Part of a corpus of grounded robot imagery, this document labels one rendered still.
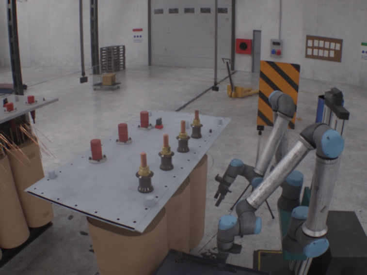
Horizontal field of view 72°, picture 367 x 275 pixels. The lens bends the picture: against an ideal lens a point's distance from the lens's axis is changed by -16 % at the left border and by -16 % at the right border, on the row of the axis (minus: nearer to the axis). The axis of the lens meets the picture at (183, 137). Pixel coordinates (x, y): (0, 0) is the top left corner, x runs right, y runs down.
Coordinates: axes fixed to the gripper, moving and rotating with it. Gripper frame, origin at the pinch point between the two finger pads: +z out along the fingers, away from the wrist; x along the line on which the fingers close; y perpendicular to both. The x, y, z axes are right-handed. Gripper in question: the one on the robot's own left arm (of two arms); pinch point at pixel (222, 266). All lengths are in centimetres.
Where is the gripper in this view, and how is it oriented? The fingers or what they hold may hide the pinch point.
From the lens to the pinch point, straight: 168.5
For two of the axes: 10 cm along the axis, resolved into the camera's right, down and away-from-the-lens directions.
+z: 0.0, 9.3, 3.6
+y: -9.2, -1.4, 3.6
